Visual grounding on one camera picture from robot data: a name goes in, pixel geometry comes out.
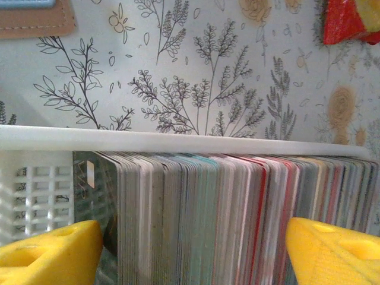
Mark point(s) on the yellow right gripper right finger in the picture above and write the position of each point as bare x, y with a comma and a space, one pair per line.
335, 255

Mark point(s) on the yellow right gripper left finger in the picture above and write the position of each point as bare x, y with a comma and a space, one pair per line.
44, 258

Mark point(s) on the tan leather card holder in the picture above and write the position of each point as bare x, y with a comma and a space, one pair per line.
44, 26

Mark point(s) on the stack of plastic cards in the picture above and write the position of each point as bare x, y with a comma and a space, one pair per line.
207, 222

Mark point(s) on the white plastic lattice basket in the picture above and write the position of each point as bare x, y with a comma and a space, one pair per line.
148, 141

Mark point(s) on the red fabric pad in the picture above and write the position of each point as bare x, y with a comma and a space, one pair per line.
338, 23

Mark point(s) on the yellow round sponge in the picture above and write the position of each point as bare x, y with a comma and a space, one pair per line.
371, 15

